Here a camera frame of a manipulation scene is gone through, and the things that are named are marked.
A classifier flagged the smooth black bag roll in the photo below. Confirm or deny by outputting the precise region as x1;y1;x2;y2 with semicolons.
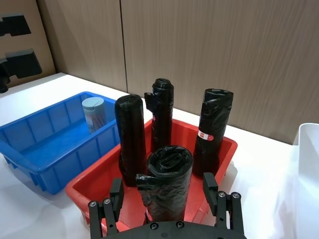
114;94;148;187

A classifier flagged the thin black bag roll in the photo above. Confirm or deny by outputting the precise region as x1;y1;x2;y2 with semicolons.
144;78;174;153

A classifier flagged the red plastic bin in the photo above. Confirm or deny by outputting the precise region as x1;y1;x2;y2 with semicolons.
65;118;238;231

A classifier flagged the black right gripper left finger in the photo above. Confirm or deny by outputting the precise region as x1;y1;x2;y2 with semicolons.
88;177;125;239

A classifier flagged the white plastic bin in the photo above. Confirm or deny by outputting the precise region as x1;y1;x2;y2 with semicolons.
291;122;319;239

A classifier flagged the thick black bag roll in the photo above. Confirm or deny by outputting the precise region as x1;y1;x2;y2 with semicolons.
136;145;194;222

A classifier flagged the brown cardboard box black print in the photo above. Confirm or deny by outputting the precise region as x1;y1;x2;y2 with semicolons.
0;0;57;93

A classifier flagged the black bag roll white label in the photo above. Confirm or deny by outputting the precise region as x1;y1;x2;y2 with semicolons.
193;88;234;178

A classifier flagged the blue plastic bin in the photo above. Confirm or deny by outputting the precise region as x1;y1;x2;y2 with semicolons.
0;91;122;195

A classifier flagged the clear jar with grey lid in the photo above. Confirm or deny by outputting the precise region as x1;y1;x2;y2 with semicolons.
82;97;106;134

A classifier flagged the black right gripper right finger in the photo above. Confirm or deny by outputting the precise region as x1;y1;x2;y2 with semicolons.
202;172;245;236

